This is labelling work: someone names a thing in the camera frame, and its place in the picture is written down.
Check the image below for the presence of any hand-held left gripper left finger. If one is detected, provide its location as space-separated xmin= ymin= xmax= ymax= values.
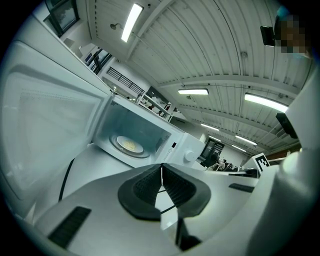
xmin=117 ymin=163 xmax=163 ymax=222

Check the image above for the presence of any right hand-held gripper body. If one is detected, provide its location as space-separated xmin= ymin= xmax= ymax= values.
xmin=243 ymin=151 xmax=271 ymax=179

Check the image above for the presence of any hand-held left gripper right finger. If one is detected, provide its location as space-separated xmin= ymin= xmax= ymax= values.
xmin=162 ymin=163 xmax=212 ymax=218

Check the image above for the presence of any white and yellow item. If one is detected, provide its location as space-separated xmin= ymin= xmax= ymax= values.
xmin=116 ymin=135 xmax=145 ymax=154

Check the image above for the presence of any white microwave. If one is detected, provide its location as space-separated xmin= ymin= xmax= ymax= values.
xmin=0 ymin=40 xmax=205 ymax=202

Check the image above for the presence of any glass microwave turntable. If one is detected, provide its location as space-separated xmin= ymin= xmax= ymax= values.
xmin=109 ymin=133 xmax=153 ymax=160

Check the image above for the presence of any white table with black lines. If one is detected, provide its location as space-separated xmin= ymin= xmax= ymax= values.
xmin=23 ymin=143 xmax=181 ymax=232

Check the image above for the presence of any black metal railing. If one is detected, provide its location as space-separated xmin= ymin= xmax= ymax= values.
xmin=106 ymin=66 xmax=146 ymax=96

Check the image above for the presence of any person's head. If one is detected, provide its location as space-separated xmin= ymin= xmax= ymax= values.
xmin=273 ymin=4 xmax=313 ymax=60

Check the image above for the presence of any dark framed window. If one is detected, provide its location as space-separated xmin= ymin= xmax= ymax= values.
xmin=42 ymin=0 xmax=81 ymax=38
xmin=84 ymin=46 xmax=113 ymax=76

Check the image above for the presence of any white wire shelf rack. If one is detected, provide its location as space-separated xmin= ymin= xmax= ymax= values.
xmin=136 ymin=91 xmax=177 ymax=123

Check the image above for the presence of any black head-worn camera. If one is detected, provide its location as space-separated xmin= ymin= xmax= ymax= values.
xmin=259 ymin=24 xmax=276 ymax=47

